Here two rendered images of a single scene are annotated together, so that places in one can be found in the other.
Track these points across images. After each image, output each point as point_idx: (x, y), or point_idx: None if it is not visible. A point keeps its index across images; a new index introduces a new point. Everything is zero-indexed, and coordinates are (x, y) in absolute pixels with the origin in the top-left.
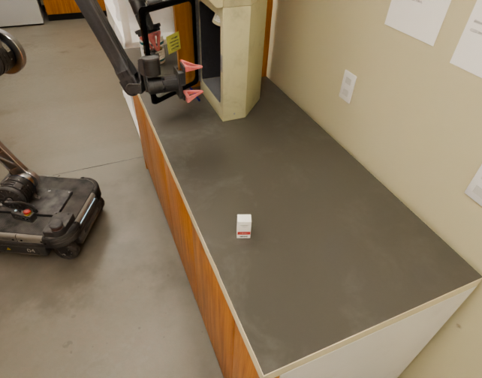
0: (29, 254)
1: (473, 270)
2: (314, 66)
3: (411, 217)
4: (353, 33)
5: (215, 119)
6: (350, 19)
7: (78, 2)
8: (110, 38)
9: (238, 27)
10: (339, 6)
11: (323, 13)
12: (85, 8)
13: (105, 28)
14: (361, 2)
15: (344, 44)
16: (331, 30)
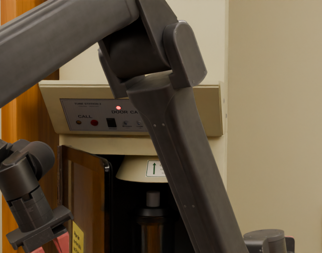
0: None
1: None
2: (239, 228)
3: None
4: (320, 150)
5: None
6: (307, 135)
7: (183, 124)
8: (230, 203)
9: (225, 170)
10: (276, 124)
11: (237, 143)
12: (193, 137)
13: (221, 179)
14: None
15: (305, 171)
16: (267, 160)
